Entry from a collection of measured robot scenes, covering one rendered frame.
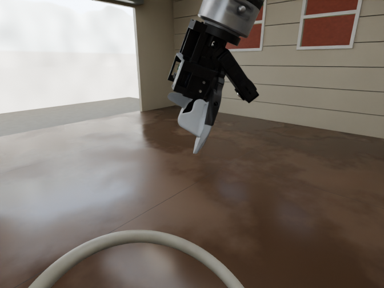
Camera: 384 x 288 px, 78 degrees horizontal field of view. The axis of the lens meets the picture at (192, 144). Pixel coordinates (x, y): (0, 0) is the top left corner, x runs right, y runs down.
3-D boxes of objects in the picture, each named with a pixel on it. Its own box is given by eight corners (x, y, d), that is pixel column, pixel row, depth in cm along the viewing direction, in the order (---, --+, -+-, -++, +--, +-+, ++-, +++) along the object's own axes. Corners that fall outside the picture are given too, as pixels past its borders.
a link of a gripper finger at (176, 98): (160, 102, 54) (176, 76, 46) (184, 109, 56) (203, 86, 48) (159, 114, 52) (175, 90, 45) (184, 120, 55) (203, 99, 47)
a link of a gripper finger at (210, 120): (195, 126, 43) (203, 82, 44) (204, 129, 43) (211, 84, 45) (207, 122, 38) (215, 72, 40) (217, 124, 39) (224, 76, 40)
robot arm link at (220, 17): (244, 11, 43) (272, 13, 35) (233, 38, 45) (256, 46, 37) (201, -12, 40) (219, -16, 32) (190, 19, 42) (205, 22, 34)
